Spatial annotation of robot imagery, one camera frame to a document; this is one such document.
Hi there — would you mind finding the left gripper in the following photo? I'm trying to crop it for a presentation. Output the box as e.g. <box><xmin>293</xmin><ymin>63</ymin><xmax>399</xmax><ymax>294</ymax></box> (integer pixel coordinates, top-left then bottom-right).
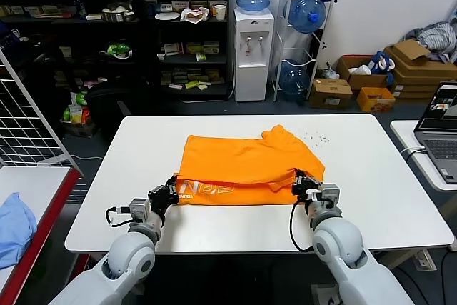
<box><xmin>148</xmin><ymin>174</ymin><xmax>179</xmax><ymax>215</ymax></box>

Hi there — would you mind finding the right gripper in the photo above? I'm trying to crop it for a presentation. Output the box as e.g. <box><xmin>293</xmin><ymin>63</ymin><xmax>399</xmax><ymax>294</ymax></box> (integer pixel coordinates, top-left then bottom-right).
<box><xmin>291</xmin><ymin>169</ymin><xmax>323</xmax><ymax>206</ymax></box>

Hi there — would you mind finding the orange t-shirt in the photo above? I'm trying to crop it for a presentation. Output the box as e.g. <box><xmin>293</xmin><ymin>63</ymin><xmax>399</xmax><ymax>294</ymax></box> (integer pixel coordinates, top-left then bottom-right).
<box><xmin>177</xmin><ymin>124</ymin><xmax>326</xmax><ymax>206</ymax></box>

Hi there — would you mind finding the grey blue clothes pile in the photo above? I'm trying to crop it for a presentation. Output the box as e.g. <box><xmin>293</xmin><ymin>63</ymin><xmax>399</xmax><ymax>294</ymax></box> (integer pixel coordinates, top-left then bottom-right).
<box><xmin>403</xmin><ymin>21</ymin><xmax>457</xmax><ymax>63</ymax></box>

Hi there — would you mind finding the closed labelled cardboard box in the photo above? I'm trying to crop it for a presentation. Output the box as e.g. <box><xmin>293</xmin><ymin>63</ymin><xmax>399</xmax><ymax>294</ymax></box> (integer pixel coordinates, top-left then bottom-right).
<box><xmin>308</xmin><ymin>78</ymin><xmax>354</xmax><ymax>110</ymax></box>

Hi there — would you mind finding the yellow printed carton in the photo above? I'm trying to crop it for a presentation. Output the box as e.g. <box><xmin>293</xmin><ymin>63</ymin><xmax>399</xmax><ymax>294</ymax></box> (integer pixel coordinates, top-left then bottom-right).
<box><xmin>356</xmin><ymin>86</ymin><xmax>396</xmax><ymax>113</ymax></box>

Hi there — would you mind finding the black office chair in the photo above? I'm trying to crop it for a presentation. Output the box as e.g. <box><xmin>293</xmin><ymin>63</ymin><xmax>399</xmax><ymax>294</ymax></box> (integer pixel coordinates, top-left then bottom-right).
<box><xmin>85</xmin><ymin>78</ymin><xmax>154</xmax><ymax>134</ymax></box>

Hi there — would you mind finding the clear plastic bag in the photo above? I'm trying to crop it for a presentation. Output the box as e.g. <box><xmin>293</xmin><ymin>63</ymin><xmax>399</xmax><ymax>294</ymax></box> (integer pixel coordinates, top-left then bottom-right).
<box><xmin>323</xmin><ymin>61</ymin><xmax>340</xmax><ymax>80</ymax></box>

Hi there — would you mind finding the small white side table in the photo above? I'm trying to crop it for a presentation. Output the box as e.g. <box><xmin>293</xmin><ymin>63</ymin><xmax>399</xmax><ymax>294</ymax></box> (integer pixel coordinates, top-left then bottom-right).
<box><xmin>390</xmin><ymin>119</ymin><xmax>457</xmax><ymax>191</ymax></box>

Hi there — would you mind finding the open cardboard box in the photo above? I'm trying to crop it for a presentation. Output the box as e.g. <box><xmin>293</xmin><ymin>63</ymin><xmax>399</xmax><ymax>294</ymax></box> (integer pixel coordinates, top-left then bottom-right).
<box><xmin>336</xmin><ymin>54</ymin><xmax>390</xmax><ymax>91</ymax></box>

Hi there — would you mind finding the yellow orange snack bag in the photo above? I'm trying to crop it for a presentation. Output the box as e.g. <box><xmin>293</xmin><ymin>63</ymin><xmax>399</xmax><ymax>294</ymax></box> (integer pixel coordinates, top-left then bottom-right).
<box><xmin>64</xmin><ymin>104</ymin><xmax>90</xmax><ymax>124</ymax></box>

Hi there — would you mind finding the grey floor socket box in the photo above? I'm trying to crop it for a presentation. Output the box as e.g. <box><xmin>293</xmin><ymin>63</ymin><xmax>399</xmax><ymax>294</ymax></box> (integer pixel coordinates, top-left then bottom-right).
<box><xmin>310</xmin><ymin>283</ymin><xmax>340</xmax><ymax>305</ymax></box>

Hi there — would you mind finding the white crumpled bag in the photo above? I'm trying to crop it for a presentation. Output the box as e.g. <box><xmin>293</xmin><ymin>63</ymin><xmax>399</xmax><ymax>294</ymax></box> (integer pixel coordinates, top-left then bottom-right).
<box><xmin>348</xmin><ymin>64</ymin><xmax>372</xmax><ymax>76</ymax></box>

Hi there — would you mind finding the white water dispenser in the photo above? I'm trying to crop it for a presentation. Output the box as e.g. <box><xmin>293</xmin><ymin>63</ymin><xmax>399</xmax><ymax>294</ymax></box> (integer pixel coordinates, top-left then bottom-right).
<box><xmin>233</xmin><ymin>7</ymin><xmax>275</xmax><ymax>102</ymax></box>

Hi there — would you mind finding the green snack bag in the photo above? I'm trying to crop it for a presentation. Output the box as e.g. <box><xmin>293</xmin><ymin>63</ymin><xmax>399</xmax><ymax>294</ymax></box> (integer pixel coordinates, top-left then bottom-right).
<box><xmin>69</xmin><ymin>91</ymin><xmax>89</xmax><ymax>106</ymax></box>

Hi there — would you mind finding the grey laptop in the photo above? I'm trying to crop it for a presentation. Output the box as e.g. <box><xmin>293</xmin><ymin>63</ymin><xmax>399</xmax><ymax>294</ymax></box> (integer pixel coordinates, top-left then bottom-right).
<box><xmin>413</xmin><ymin>81</ymin><xmax>457</xmax><ymax>184</ymax></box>

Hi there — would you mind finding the white red medicine box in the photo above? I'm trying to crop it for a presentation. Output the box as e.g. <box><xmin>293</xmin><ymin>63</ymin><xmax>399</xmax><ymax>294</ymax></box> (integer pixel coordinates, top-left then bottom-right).
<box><xmin>162</xmin><ymin>42</ymin><xmax>185</xmax><ymax>56</ymax></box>

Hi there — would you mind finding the flat cardboard box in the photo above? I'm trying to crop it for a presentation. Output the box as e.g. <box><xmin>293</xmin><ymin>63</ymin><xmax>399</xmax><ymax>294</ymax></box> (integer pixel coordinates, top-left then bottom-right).
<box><xmin>392</xmin><ymin>69</ymin><xmax>457</xmax><ymax>87</ymax></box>
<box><xmin>392</xmin><ymin>84</ymin><xmax>442</xmax><ymax>94</ymax></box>

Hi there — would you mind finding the white table with red edge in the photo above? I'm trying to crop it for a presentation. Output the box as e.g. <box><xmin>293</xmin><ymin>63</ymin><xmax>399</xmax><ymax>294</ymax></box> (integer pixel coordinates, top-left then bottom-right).
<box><xmin>0</xmin><ymin>165</ymin><xmax>85</xmax><ymax>305</ymax></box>

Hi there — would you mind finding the yellow green carton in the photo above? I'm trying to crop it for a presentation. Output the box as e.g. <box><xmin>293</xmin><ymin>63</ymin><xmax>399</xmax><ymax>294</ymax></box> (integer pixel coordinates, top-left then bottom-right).
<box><xmin>185</xmin><ymin>42</ymin><xmax>221</xmax><ymax>56</ymax></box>

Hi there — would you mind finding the green produce bag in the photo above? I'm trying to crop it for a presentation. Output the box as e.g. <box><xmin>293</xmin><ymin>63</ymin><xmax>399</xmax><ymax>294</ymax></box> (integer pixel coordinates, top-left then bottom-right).
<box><xmin>106</xmin><ymin>43</ymin><xmax>132</xmax><ymax>59</ymax></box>

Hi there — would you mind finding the black shelving unit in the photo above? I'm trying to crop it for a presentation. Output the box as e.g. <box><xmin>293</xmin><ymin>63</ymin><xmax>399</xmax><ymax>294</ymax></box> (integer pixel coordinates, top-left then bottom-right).
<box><xmin>0</xmin><ymin>0</ymin><xmax>231</xmax><ymax>102</ymax></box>

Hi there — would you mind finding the light blue cloth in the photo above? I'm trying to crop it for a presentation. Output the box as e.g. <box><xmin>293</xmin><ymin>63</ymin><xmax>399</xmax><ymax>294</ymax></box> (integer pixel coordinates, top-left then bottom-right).
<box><xmin>0</xmin><ymin>191</ymin><xmax>39</xmax><ymax>270</ymax></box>

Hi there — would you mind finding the large cardboard box with flap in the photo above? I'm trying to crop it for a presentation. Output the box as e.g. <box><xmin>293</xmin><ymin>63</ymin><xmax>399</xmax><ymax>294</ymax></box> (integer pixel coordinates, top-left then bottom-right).
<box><xmin>383</xmin><ymin>39</ymin><xmax>457</xmax><ymax>72</ymax></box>

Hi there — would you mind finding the white plastic bag with red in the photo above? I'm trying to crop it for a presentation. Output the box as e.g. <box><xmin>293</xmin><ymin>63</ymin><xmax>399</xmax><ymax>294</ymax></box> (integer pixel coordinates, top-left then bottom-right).
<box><xmin>180</xmin><ymin>6</ymin><xmax>210</xmax><ymax>26</ymax></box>

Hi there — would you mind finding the steel pot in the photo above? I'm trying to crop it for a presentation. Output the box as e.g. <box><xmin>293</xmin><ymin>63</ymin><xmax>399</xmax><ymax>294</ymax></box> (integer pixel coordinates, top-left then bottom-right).
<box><xmin>101</xmin><ymin>1</ymin><xmax>135</xmax><ymax>23</ymax></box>

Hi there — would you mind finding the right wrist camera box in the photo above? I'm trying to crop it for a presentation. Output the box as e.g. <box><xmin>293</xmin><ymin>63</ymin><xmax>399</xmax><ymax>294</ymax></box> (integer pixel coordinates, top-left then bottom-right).
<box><xmin>319</xmin><ymin>183</ymin><xmax>340</xmax><ymax>209</ymax></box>

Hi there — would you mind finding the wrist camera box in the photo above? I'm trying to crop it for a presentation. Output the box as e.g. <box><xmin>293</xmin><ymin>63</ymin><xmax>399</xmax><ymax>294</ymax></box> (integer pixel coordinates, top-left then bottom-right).
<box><xmin>128</xmin><ymin>197</ymin><xmax>151</xmax><ymax>222</ymax></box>
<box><xmin>319</xmin><ymin>183</ymin><xmax>340</xmax><ymax>209</ymax></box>

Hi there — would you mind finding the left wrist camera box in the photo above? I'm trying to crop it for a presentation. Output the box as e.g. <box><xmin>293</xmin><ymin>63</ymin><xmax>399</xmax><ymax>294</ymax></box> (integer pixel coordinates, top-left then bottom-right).
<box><xmin>128</xmin><ymin>197</ymin><xmax>151</xmax><ymax>222</ymax></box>

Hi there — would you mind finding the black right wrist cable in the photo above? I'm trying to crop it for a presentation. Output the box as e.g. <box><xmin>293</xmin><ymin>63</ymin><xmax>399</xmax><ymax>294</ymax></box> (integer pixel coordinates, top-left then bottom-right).
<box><xmin>289</xmin><ymin>201</ymin><xmax>316</xmax><ymax>251</ymax></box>

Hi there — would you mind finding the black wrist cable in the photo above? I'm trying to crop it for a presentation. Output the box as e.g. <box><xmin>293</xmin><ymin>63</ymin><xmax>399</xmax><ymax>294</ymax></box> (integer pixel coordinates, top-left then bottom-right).
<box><xmin>105</xmin><ymin>206</ymin><xmax>133</xmax><ymax>228</ymax></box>
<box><xmin>289</xmin><ymin>201</ymin><xmax>316</xmax><ymax>251</ymax></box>

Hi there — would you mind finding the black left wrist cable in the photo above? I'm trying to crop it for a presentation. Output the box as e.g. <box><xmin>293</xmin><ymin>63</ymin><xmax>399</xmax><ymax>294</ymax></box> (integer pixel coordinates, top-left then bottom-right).
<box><xmin>105</xmin><ymin>206</ymin><xmax>133</xmax><ymax>228</ymax></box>

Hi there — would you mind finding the white laptop charger cable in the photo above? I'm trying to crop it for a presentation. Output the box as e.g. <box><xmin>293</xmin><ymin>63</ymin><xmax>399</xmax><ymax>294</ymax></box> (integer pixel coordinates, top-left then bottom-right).
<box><xmin>399</xmin><ymin>145</ymin><xmax>426</xmax><ymax>156</ymax></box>

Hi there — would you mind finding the white wire grid panel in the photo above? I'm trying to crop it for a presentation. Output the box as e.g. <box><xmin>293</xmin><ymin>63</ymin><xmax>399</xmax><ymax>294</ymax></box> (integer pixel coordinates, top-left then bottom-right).
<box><xmin>0</xmin><ymin>47</ymin><xmax>83</xmax><ymax>177</ymax></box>

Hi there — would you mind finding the blue bag with white handles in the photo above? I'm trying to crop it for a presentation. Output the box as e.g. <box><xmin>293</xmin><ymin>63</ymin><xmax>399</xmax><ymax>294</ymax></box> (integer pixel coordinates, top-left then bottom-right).
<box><xmin>369</xmin><ymin>50</ymin><xmax>396</xmax><ymax>76</ymax></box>

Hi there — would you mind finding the white wire jug rack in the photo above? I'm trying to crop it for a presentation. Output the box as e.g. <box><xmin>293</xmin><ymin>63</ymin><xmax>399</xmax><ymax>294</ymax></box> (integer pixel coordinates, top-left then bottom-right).
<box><xmin>273</xmin><ymin>0</ymin><xmax>342</xmax><ymax>102</ymax></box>

